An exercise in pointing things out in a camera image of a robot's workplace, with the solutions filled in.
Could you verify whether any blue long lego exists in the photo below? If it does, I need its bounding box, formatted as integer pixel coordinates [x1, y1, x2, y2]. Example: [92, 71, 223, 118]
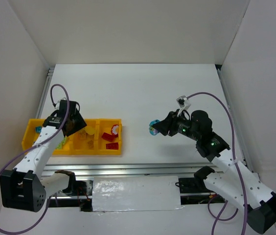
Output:
[35, 126, 42, 134]

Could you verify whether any white taped sheet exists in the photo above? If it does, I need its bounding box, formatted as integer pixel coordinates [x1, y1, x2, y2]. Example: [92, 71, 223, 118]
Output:
[92, 176, 182, 212]

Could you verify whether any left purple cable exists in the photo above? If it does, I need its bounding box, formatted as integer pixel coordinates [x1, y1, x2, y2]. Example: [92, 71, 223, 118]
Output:
[0, 84, 70, 233]

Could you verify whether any red rectangular lego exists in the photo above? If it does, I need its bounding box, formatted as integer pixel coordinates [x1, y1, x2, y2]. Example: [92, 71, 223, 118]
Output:
[101, 132, 115, 142]

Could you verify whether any aluminium rail frame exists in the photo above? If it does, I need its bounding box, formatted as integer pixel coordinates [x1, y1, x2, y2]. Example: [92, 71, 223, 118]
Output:
[35, 64, 255, 211]

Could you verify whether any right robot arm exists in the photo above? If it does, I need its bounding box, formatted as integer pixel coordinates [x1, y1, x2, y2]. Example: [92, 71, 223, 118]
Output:
[149, 110, 276, 235]

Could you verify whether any small orange lego in bin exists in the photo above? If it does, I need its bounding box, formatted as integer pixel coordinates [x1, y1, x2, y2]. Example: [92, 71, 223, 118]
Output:
[86, 140, 94, 150]

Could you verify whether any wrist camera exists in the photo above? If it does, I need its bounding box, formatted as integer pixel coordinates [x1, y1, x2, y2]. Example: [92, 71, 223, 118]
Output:
[54, 99, 62, 110]
[176, 95, 191, 117]

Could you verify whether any red arched lego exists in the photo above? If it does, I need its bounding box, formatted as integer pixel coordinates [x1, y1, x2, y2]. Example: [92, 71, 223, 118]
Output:
[111, 124, 119, 136]

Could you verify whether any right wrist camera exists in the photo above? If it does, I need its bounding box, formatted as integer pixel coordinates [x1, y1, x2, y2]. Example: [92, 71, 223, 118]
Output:
[176, 95, 191, 117]

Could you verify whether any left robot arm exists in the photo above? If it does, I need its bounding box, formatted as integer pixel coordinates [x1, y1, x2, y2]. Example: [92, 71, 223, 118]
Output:
[0, 99, 87, 212]

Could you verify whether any yellow rounded lego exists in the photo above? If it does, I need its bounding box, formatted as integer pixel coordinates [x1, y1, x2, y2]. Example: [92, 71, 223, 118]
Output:
[84, 126, 95, 136]

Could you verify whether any yellow lego brick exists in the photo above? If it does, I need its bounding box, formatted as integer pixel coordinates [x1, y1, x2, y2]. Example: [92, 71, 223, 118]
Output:
[78, 130, 87, 141]

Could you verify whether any teal decorated round lego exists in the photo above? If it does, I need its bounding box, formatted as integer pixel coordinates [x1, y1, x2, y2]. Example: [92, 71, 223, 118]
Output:
[149, 119, 159, 136]

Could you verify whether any light green lego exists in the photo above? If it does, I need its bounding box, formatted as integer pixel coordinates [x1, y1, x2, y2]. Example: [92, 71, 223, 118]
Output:
[62, 137, 69, 144]

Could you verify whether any pale green small lego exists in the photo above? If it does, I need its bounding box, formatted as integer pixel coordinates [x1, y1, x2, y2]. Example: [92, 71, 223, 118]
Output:
[56, 143, 62, 150]

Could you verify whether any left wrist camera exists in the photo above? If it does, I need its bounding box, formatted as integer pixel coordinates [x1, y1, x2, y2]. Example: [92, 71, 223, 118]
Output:
[54, 99, 62, 110]

